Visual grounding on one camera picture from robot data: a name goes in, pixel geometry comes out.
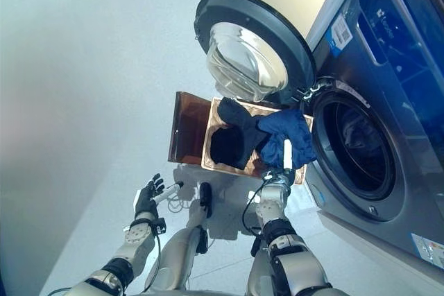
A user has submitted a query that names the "round glass washer door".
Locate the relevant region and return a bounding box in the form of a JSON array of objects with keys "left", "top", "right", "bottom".
[{"left": 193, "top": 0, "right": 317, "bottom": 105}]

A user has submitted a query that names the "small blue washer sticker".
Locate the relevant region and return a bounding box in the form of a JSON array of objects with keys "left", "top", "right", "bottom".
[{"left": 329, "top": 13, "right": 353, "bottom": 56}]

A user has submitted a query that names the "blue garment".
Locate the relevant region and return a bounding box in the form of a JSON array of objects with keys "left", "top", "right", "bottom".
[{"left": 256, "top": 107, "right": 317, "bottom": 171}]

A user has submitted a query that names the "wicker laundry basket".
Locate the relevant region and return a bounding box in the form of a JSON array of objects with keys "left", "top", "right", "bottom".
[{"left": 200, "top": 97, "right": 315, "bottom": 186}]

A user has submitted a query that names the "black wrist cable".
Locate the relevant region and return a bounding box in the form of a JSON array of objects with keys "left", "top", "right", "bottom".
[
  {"left": 46, "top": 226, "right": 164, "bottom": 296},
  {"left": 241, "top": 177, "right": 275, "bottom": 238}
]

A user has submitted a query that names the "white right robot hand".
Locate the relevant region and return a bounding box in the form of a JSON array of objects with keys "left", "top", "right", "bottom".
[{"left": 265, "top": 139, "right": 296, "bottom": 181}]

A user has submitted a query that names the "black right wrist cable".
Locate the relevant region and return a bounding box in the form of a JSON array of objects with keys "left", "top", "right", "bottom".
[{"left": 241, "top": 177, "right": 275, "bottom": 238}]

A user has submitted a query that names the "brown acrylic stand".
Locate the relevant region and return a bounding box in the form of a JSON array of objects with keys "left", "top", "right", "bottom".
[{"left": 168, "top": 91, "right": 212, "bottom": 164}]

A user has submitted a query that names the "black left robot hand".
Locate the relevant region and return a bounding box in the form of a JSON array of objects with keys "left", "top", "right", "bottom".
[{"left": 134, "top": 173, "right": 184, "bottom": 221}]

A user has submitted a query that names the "black garment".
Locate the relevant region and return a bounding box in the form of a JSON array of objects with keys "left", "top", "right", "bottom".
[{"left": 210, "top": 97, "right": 270, "bottom": 169}]

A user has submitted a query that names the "white floor cable coil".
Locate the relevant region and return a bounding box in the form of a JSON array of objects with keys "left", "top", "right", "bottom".
[{"left": 167, "top": 191, "right": 191, "bottom": 214}]

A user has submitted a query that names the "blue white energy label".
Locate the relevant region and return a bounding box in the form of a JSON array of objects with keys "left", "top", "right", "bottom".
[{"left": 411, "top": 232, "right": 444, "bottom": 261}]

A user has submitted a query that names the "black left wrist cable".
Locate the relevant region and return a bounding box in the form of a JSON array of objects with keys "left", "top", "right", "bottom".
[{"left": 46, "top": 226, "right": 164, "bottom": 296}]

